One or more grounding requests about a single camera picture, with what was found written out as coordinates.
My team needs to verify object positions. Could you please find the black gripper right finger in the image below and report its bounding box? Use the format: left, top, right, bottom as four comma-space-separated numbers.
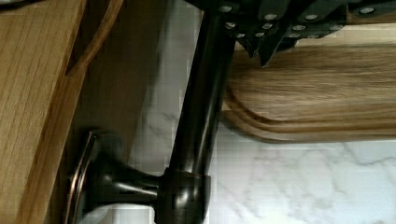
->
256, 0, 395, 66

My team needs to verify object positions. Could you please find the wooden drawer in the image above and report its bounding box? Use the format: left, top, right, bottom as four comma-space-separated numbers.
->
1, 0, 170, 224

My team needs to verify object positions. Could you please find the wooden serving tray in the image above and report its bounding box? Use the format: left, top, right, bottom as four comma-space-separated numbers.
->
223, 13, 395, 143

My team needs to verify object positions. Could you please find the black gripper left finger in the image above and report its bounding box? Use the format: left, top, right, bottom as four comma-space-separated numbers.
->
183, 0, 281, 60

